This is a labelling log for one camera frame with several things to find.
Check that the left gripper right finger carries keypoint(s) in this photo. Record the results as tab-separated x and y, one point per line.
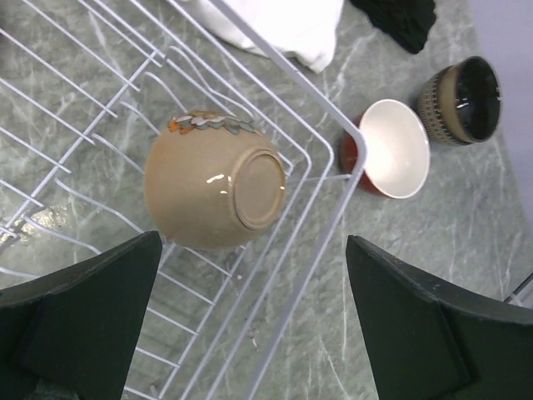
427	338

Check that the black folded cloth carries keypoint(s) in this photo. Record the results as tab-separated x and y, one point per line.
406	22

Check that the dark brown striped bowl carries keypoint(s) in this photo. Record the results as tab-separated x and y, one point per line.
430	112

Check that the white wire dish rack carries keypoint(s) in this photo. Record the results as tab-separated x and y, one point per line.
85	88

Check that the white folded cloth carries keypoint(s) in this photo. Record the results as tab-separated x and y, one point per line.
305	30

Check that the red ceramic bowl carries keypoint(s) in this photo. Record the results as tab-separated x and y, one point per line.
398	150

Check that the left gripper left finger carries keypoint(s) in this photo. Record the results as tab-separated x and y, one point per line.
78	327

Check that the tan floral bowl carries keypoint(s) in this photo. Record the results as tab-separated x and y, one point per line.
213	181

